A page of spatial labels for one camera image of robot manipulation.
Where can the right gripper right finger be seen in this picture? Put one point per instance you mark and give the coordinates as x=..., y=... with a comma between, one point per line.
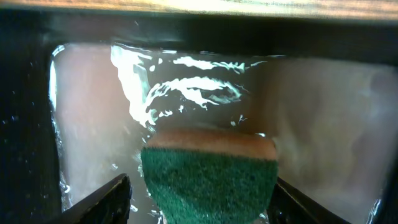
x=289, y=206

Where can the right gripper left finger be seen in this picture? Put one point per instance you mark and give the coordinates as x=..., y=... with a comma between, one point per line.
x=110, y=204

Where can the green sponge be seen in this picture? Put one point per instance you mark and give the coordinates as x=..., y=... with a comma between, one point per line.
x=209, y=175

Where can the black water tray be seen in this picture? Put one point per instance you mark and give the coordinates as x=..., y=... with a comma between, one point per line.
x=83, y=91

